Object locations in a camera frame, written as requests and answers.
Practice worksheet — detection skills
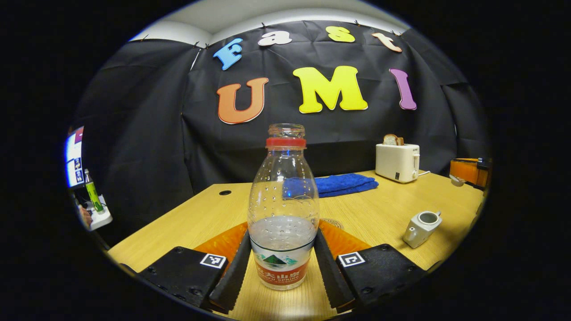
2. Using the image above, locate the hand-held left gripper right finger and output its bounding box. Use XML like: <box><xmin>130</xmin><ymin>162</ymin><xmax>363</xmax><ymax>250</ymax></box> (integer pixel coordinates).
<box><xmin>314</xmin><ymin>219</ymin><xmax>429</xmax><ymax>313</ymax></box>

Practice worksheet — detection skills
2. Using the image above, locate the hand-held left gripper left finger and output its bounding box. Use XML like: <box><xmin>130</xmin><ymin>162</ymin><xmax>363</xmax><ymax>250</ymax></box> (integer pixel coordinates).
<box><xmin>137</xmin><ymin>222</ymin><xmax>251</xmax><ymax>314</ymax></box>

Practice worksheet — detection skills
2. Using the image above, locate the white ceramic teacup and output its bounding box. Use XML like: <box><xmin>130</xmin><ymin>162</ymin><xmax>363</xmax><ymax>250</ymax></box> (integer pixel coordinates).
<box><xmin>403</xmin><ymin>211</ymin><xmax>443</xmax><ymax>249</ymax></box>

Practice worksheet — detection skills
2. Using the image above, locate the clear plastic water bottle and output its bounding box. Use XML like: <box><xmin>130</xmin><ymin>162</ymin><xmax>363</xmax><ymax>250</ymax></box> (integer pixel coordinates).
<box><xmin>248</xmin><ymin>124</ymin><xmax>320</xmax><ymax>291</ymax></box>

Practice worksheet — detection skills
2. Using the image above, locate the green drink bottle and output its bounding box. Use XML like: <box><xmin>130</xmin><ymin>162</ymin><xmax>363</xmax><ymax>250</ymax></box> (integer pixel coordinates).
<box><xmin>84</xmin><ymin>169</ymin><xmax>104</xmax><ymax>213</ymax></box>

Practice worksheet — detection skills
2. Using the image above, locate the white toaster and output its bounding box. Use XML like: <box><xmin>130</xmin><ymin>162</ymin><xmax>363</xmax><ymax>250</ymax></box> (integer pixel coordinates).
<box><xmin>375</xmin><ymin>143</ymin><xmax>420</xmax><ymax>183</ymax></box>

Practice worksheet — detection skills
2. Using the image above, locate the folded blue towel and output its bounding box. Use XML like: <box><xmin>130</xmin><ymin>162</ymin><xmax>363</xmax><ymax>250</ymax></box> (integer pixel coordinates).
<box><xmin>282</xmin><ymin>173</ymin><xmax>379</xmax><ymax>198</ymax></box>

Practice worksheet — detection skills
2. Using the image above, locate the white side table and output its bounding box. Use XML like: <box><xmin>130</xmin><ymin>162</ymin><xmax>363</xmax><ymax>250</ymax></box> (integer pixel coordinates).
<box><xmin>85</xmin><ymin>195</ymin><xmax>113</xmax><ymax>230</ymax></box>

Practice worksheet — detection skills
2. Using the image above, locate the black backdrop cloth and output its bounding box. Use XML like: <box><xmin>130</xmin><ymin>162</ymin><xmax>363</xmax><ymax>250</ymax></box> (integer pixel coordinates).
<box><xmin>67</xmin><ymin>20</ymin><xmax>491</xmax><ymax>246</ymax></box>

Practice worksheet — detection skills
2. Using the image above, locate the computer monitor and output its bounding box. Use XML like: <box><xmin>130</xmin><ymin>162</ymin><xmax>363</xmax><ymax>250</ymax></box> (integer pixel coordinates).
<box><xmin>66</xmin><ymin>126</ymin><xmax>85</xmax><ymax>189</ymax></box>

